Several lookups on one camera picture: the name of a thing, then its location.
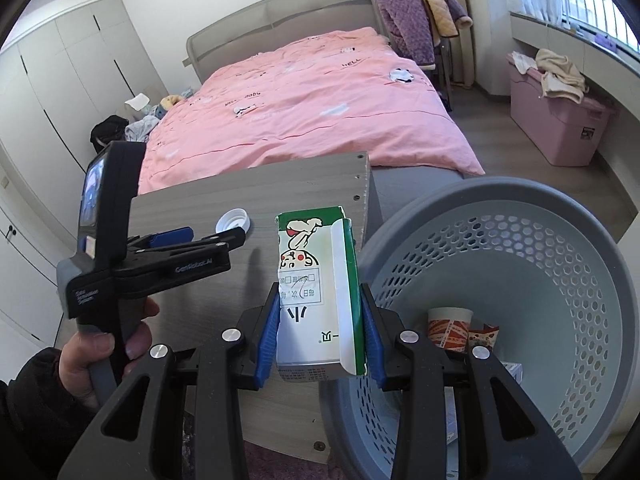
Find dark chair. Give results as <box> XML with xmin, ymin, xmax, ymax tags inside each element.
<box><xmin>432</xmin><ymin>35</ymin><xmax>456</xmax><ymax>111</ymax></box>

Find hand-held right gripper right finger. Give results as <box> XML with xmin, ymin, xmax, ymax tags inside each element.
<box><xmin>360</xmin><ymin>284</ymin><xmax>583</xmax><ymax>480</ymax></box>

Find red and white paper cup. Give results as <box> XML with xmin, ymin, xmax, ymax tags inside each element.
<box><xmin>426</xmin><ymin>306</ymin><xmax>473</xmax><ymax>351</ymax></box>

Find yellow lined jacket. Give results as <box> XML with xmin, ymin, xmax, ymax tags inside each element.
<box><xmin>392</xmin><ymin>0</ymin><xmax>473</xmax><ymax>41</ymax></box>

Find white wardrobe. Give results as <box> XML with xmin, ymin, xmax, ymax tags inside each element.
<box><xmin>0</xmin><ymin>0</ymin><xmax>171</xmax><ymax>351</ymax></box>

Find grey perforated plastic basket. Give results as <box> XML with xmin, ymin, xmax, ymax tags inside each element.
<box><xmin>320</xmin><ymin>176</ymin><xmax>632</xmax><ymax>480</ymax></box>

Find white window sill counter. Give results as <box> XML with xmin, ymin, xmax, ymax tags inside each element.
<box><xmin>510</xmin><ymin>10</ymin><xmax>640</xmax><ymax>101</ymax></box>

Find green and white carton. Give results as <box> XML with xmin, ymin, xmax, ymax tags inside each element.
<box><xmin>275</xmin><ymin>205</ymin><xmax>368</xmax><ymax>383</ymax></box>

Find bed with pink duvet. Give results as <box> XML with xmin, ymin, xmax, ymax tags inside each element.
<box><xmin>137</xmin><ymin>27</ymin><xmax>486</xmax><ymax>196</ymax></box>

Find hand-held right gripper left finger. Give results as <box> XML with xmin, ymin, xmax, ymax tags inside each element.
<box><xmin>59</xmin><ymin>282</ymin><xmax>281</xmax><ymax>480</ymax></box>

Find black bag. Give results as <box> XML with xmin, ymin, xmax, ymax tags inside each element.
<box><xmin>90</xmin><ymin>115</ymin><xmax>130</xmax><ymax>153</ymax></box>

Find white bottle cap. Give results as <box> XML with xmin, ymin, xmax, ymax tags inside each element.
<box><xmin>216</xmin><ymin>208</ymin><xmax>251</xmax><ymax>235</ymax></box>

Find pink plastic storage box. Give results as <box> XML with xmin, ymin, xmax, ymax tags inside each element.
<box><xmin>506</xmin><ymin>52</ymin><xmax>616</xmax><ymax>167</ymax></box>

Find purple quilted garment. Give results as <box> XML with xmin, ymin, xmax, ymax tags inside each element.
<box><xmin>375</xmin><ymin>0</ymin><xmax>436</xmax><ymax>71</ymax></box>

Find beige clothes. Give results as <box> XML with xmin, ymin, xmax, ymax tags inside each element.
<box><xmin>535</xmin><ymin>48</ymin><xmax>590</xmax><ymax>103</ymax></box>

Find grey upholstered bed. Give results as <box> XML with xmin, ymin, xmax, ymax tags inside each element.
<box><xmin>182</xmin><ymin>0</ymin><xmax>483</xmax><ymax>241</ymax></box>

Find orange printed snack wrapper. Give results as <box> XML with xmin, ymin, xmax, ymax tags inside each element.
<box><xmin>467</xmin><ymin>324</ymin><xmax>501</xmax><ymax>353</ymax></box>

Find pile of light clothes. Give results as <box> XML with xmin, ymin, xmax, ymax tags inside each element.
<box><xmin>124</xmin><ymin>87</ymin><xmax>196</xmax><ymax>142</ymax></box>

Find person's left forearm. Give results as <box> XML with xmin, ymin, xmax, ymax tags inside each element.
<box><xmin>0</xmin><ymin>347</ymin><xmax>101</xmax><ymax>480</ymax></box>

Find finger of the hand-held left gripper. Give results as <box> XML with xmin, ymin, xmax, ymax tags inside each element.
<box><xmin>127</xmin><ymin>227</ymin><xmax>195</xmax><ymax>254</ymax></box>
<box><xmin>112</xmin><ymin>227</ymin><xmax>247</xmax><ymax>303</ymax></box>

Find window railing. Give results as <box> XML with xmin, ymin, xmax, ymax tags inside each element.
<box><xmin>555</xmin><ymin>0</ymin><xmax>640</xmax><ymax>51</ymax></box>

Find person's left hand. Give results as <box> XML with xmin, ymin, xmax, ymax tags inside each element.
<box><xmin>59</xmin><ymin>296</ymin><xmax>161</xmax><ymax>411</ymax></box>

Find white cloth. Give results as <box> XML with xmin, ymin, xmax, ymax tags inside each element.
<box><xmin>509</xmin><ymin>52</ymin><xmax>538</xmax><ymax>75</ymax></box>

